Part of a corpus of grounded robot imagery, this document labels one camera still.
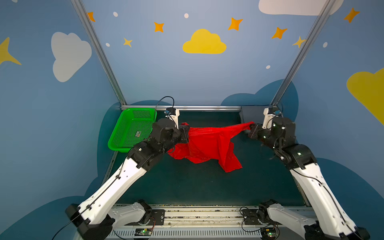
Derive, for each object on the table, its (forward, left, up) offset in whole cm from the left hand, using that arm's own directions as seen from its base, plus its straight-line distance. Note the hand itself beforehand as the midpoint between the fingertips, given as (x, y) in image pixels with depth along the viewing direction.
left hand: (190, 126), depth 66 cm
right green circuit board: (-36, -39, -37) cm, 65 cm away
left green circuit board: (-36, +22, -37) cm, 57 cm away
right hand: (+3, -29, -1) cm, 29 cm away
